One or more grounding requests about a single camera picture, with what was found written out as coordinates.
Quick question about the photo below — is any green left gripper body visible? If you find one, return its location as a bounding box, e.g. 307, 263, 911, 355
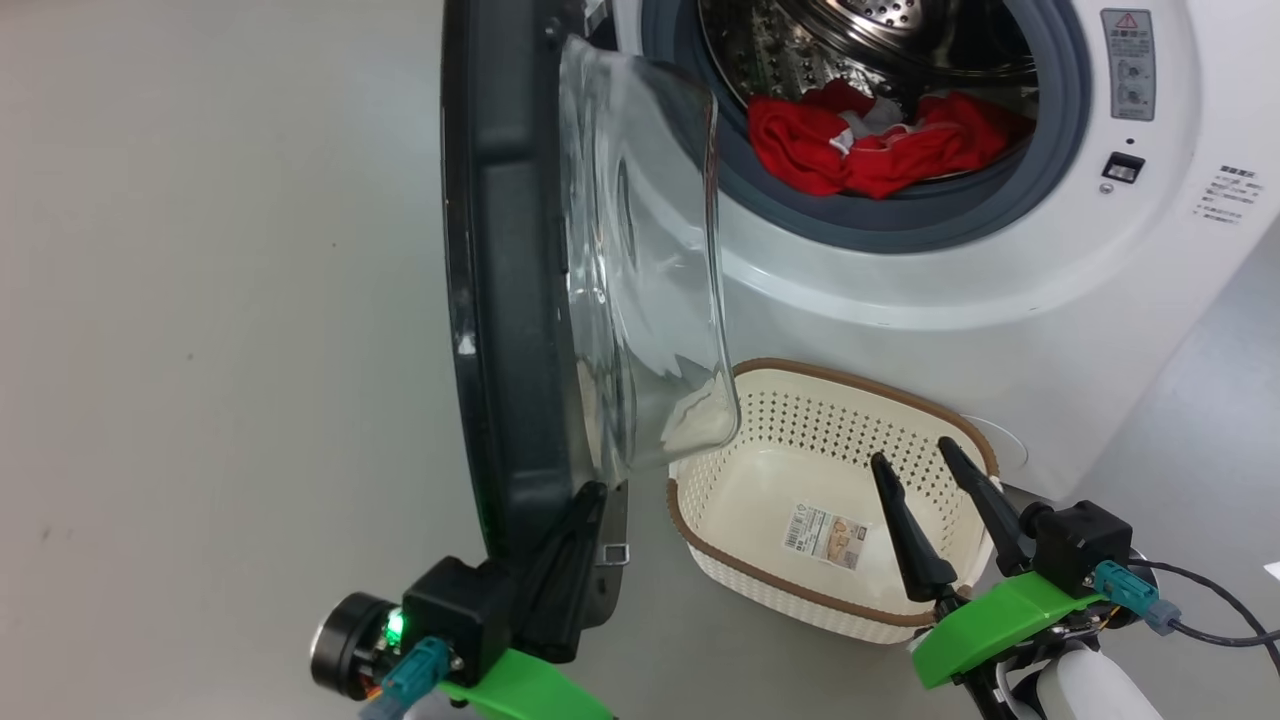
437, 648, 616, 720

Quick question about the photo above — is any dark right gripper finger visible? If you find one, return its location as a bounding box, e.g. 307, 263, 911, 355
870, 452, 959, 603
937, 436, 1031, 578

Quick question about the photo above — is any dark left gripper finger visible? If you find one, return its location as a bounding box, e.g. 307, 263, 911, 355
530, 482, 608, 663
508, 545, 551, 651

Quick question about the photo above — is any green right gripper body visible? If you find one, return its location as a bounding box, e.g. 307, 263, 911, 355
910, 572, 1106, 691

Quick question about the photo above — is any black round glass washer door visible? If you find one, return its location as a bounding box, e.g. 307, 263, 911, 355
441, 0, 743, 606

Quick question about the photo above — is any red garment with white lining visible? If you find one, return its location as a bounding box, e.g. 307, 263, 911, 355
845, 90, 1036, 199

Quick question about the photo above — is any cream perforated basket brown rim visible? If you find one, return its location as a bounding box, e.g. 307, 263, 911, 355
666, 358, 1001, 645

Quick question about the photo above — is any white front-load washing machine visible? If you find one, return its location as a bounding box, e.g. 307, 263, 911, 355
585, 0, 1280, 501

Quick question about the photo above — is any left cable with teal connector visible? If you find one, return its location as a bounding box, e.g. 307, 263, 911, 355
358, 637, 456, 720

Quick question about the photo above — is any cable with teal connector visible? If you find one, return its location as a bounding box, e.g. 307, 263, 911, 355
1093, 558, 1280, 673
358, 637, 456, 720

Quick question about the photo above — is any right cable with teal connector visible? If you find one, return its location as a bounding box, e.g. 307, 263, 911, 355
1093, 558, 1280, 673

